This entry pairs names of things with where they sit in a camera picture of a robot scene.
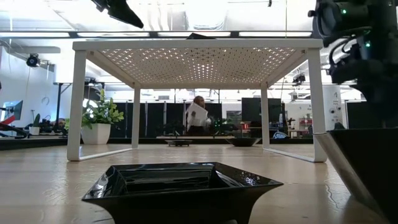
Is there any white perforated shelf riser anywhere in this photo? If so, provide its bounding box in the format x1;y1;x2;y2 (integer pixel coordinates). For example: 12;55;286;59
67;39;328;163

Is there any black metal stand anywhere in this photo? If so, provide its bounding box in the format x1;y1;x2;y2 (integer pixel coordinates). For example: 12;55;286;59
53;81;105;134

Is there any black aluminium frame rail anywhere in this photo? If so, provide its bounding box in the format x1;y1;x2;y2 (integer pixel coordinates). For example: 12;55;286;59
0;136;314;152

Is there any small plant in white pot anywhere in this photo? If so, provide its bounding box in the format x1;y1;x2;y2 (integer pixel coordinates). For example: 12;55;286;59
29;113;42;135

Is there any black hanging spotlight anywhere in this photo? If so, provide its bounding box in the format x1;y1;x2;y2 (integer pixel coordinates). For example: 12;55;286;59
25;53;41;68
292;73;307;85

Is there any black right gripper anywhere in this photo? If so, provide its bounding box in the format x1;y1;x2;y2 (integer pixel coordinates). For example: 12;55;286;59
329;58;398;129

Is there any overhead light bar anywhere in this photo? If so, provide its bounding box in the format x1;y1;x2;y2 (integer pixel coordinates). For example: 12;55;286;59
0;30;313;39

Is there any white board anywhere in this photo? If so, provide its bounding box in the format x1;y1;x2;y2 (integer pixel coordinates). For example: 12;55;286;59
186;102;209;128

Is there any computer monitor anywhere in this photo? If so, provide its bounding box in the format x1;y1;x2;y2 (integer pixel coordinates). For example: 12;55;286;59
0;100;24;125

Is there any black cabinet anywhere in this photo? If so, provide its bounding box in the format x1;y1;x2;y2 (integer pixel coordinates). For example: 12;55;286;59
241;97;284;124

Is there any small square black dish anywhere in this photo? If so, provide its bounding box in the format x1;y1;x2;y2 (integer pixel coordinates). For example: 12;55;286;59
164;139;194;147

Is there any white cylindrical column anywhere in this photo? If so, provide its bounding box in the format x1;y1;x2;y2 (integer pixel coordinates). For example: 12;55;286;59
323;85;343;131

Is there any wavy square black plate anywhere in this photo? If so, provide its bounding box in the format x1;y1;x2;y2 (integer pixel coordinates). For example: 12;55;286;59
313;128;398;224

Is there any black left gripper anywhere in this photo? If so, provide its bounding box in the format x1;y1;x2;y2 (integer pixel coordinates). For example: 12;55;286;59
90;0;144;29

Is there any person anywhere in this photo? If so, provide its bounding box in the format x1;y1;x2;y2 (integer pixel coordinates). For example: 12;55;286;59
185;95;212;136

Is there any red and blue storage rack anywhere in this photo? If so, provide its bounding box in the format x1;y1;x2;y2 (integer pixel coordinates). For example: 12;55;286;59
223;123;280;131

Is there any black partition wall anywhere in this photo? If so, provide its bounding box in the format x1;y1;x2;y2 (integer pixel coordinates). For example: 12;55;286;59
110;101;223;138
346;101;380;130

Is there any rounded black bowl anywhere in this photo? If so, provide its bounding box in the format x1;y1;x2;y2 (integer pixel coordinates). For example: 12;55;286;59
226;137;262;147

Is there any green plant in white pot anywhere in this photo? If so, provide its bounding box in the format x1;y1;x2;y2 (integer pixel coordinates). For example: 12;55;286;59
63;88;125;146

